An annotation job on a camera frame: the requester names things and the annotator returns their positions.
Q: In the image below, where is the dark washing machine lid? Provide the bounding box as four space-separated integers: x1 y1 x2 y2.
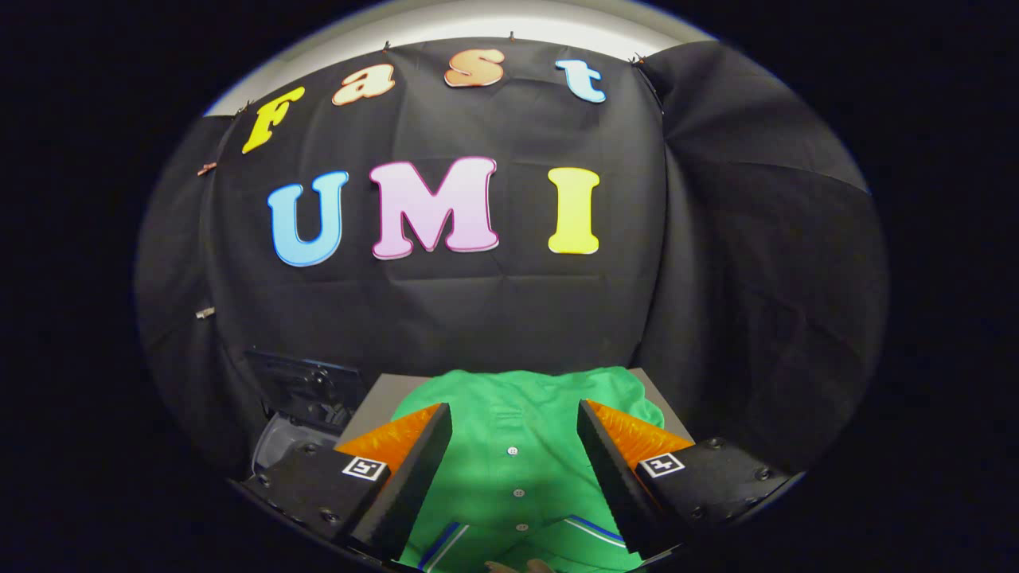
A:
243 349 369 435

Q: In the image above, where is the grey washing machine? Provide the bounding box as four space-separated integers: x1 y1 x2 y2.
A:
251 406 359 478

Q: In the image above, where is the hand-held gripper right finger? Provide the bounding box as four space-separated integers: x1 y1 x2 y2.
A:
576 400 793 558

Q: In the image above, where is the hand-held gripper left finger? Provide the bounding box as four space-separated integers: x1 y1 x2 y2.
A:
239 403 455 563

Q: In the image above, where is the grey metal cabinet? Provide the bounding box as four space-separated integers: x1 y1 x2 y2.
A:
336 368 695 448

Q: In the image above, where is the green button shirt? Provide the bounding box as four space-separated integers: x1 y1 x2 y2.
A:
390 366 666 573

